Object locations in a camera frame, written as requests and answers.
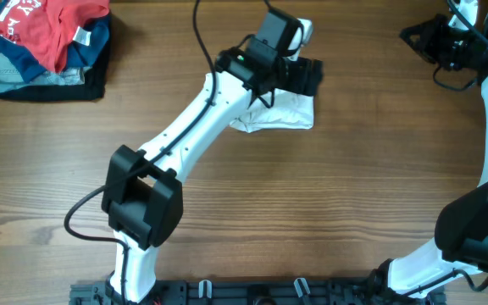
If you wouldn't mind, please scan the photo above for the light blue denim garment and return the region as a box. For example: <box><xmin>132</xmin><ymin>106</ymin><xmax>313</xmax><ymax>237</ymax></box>
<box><xmin>0</xmin><ymin>53</ymin><xmax>91</xmax><ymax>93</ymax></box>

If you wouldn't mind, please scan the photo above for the right black cable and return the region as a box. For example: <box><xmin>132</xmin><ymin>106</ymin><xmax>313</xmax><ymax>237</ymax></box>
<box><xmin>432</xmin><ymin>0</ymin><xmax>488</xmax><ymax>92</ymax></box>

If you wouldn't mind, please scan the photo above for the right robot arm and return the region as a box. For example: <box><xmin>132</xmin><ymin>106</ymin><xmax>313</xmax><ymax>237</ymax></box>
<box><xmin>354</xmin><ymin>1</ymin><xmax>488</xmax><ymax>304</ymax></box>

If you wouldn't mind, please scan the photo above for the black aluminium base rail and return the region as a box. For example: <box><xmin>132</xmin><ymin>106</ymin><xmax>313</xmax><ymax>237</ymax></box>
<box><xmin>68</xmin><ymin>277</ymin><xmax>446</xmax><ymax>305</ymax></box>

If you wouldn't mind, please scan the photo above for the red folded shirt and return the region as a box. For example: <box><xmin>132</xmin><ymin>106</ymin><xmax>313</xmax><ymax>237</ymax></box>
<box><xmin>0</xmin><ymin>0</ymin><xmax>110</xmax><ymax>73</ymax></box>

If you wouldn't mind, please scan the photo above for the black cable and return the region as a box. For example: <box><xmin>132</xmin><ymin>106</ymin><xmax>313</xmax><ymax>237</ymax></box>
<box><xmin>64</xmin><ymin>0</ymin><xmax>219</xmax><ymax>304</ymax></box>
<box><xmin>432</xmin><ymin>0</ymin><xmax>488</xmax><ymax>92</ymax></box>

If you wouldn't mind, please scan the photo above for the white rail clip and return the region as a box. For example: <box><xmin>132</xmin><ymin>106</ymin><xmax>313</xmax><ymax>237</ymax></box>
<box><xmin>197</xmin><ymin>280</ymin><xmax>213</xmax><ymax>299</ymax></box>
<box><xmin>293</xmin><ymin>277</ymin><xmax>310</xmax><ymax>298</ymax></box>

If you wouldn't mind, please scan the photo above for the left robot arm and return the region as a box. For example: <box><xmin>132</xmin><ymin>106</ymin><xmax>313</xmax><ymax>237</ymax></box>
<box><xmin>101</xmin><ymin>8</ymin><xmax>322</xmax><ymax>304</ymax></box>

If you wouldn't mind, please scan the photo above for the right white rail clip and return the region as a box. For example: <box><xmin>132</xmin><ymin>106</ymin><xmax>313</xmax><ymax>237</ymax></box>
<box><xmin>293</xmin><ymin>277</ymin><xmax>310</xmax><ymax>298</ymax></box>

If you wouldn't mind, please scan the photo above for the left white rail clip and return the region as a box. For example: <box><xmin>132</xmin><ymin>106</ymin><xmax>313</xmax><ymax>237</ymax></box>
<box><xmin>197</xmin><ymin>280</ymin><xmax>213</xmax><ymax>299</ymax></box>

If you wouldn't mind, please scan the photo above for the navy blue folded garment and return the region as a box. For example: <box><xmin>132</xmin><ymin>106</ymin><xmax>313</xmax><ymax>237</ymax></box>
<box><xmin>0</xmin><ymin>16</ymin><xmax>110</xmax><ymax>82</ymax></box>

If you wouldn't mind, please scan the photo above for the black folded garment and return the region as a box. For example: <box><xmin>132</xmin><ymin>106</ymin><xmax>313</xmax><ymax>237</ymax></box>
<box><xmin>0</xmin><ymin>38</ymin><xmax>112</xmax><ymax>103</ymax></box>

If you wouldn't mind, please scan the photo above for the left black cable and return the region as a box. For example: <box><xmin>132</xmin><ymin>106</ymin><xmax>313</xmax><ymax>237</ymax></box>
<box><xmin>64</xmin><ymin>0</ymin><xmax>219</xmax><ymax>304</ymax></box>

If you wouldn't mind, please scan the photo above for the white t-shirt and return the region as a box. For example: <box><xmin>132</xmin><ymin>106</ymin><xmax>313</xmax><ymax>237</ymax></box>
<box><xmin>230</xmin><ymin>89</ymin><xmax>314</xmax><ymax>133</ymax></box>

